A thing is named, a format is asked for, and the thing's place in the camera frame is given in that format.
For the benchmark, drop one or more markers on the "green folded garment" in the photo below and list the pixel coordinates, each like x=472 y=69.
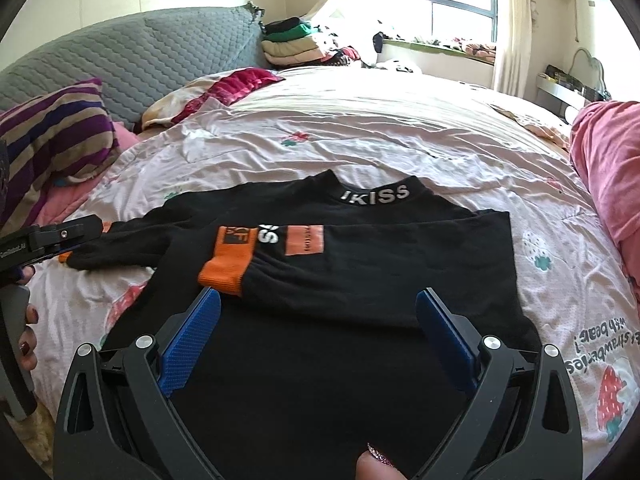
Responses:
x=295 y=34

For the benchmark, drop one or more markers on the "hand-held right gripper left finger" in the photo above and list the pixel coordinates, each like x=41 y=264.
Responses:
x=192 y=332

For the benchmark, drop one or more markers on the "rose pink blanket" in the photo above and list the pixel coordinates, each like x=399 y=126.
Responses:
x=610 y=160

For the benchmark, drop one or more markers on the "cream folded garment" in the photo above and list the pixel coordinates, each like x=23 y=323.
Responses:
x=295 y=51

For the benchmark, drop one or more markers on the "pink strawberry printed quilt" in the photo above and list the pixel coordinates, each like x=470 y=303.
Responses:
x=375 y=135

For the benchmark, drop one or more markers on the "black and white plush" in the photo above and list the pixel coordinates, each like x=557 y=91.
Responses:
x=378 y=42

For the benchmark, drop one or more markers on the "pile of patterned clothes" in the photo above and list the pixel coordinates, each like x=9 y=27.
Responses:
x=345 y=52

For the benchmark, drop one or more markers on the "person's left hand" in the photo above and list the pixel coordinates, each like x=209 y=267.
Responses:
x=30 y=316

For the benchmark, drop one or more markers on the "arched mirror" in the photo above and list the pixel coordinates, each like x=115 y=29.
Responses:
x=590 y=67

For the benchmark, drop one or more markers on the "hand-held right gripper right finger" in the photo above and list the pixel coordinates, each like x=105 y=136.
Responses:
x=445 y=332

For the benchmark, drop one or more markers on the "white desk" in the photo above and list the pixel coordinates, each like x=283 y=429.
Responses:
x=562 y=95

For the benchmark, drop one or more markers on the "cream curtain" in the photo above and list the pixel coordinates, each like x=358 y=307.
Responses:
x=515 y=35

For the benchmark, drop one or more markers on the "green window sill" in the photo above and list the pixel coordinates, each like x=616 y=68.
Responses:
x=430 y=50

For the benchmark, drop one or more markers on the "clothes on window sill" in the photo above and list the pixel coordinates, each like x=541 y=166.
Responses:
x=477 y=48

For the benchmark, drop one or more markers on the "black folded garment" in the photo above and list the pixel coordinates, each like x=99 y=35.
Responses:
x=284 y=25

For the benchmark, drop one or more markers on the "red and cream blanket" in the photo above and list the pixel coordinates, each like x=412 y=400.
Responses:
x=240 y=82

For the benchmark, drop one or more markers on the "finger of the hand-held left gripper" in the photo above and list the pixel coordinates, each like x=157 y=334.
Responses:
x=65 y=234

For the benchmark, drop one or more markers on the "purple striped pillow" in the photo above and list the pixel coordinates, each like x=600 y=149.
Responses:
x=55 y=130

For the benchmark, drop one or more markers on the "black sweater with orange cuffs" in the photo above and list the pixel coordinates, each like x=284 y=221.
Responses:
x=325 y=285

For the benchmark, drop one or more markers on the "person's right hand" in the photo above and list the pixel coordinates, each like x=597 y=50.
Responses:
x=372 y=465

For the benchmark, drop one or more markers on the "grey quilted headboard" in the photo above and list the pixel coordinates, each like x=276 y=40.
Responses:
x=125 y=55

